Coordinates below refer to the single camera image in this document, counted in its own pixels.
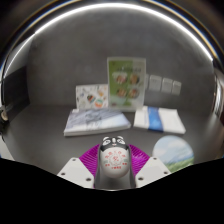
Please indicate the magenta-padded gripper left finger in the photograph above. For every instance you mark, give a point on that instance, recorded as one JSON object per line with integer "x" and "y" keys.
{"x": 81, "y": 166}

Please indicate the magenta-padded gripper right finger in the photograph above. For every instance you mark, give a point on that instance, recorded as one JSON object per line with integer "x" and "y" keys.
{"x": 146, "y": 166}

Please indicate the white panda-print computer mouse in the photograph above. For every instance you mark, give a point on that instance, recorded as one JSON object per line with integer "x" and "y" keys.
{"x": 115, "y": 158}

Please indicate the round landscape-print mouse pad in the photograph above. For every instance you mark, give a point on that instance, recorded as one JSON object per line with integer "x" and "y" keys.
{"x": 173, "y": 152}

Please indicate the grey-white stack of paper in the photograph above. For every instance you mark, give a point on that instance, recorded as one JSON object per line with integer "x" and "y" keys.
{"x": 96, "y": 121}

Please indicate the white booklet with blue band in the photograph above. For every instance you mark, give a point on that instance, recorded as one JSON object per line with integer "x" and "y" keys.
{"x": 159, "y": 120}

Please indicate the white cartoon-print card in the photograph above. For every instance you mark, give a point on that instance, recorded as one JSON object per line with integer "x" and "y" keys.
{"x": 92, "y": 96}

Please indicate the green food-print standing sign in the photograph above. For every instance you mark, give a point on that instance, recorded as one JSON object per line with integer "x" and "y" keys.
{"x": 126, "y": 83}

